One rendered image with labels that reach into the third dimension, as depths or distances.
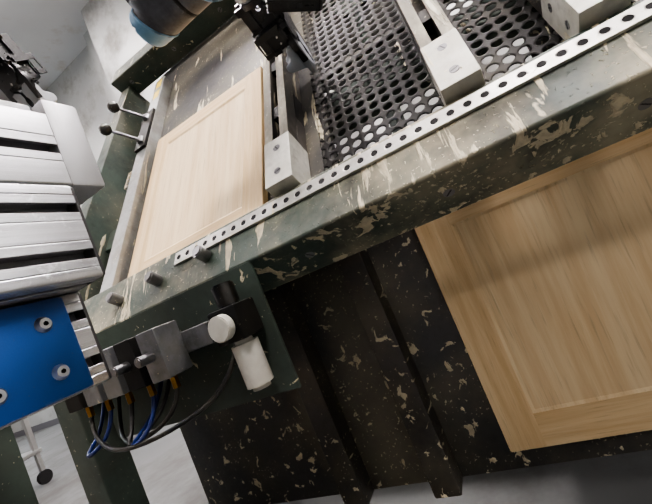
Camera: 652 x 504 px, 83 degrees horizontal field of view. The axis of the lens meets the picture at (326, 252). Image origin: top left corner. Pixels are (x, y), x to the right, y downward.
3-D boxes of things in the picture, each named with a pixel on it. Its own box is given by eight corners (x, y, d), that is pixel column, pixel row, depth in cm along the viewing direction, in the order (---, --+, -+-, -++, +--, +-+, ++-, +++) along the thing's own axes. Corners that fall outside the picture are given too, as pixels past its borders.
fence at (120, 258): (113, 301, 95) (98, 296, 92) (164, 90, 148) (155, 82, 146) (126, 295, 93) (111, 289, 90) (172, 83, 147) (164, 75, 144)
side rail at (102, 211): (79, 335, 109) (39, 324, 101) (143, 110, 171) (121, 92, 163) (92, 329, 107) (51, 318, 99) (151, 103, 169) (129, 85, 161)
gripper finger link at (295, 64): (299, 82, 92) (275, 51, 85) (318, 68, 90) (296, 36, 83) (299, 89, 90) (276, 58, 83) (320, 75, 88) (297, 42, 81)
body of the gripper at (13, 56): (50, 74, 92) (9, 26, 88) (20, 79, 85) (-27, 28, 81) (36, 91, 95) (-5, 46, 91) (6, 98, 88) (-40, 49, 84)
